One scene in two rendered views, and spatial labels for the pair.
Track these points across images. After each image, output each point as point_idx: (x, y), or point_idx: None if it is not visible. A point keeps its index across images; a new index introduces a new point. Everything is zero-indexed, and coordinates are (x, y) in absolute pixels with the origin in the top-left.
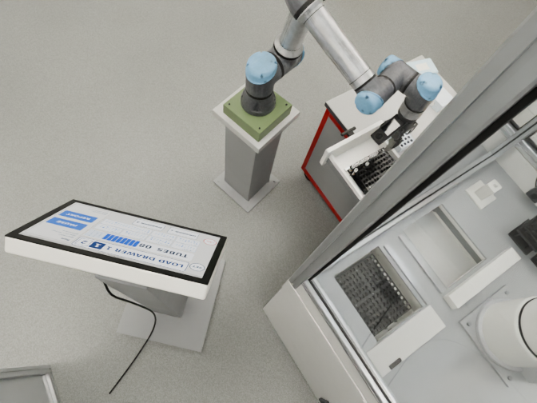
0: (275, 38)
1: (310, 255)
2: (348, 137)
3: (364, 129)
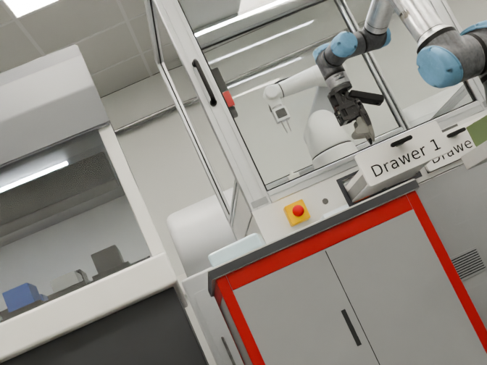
0: (451, 25)
1: (460, 27)
2: (404, 133)
3: (381, 143)
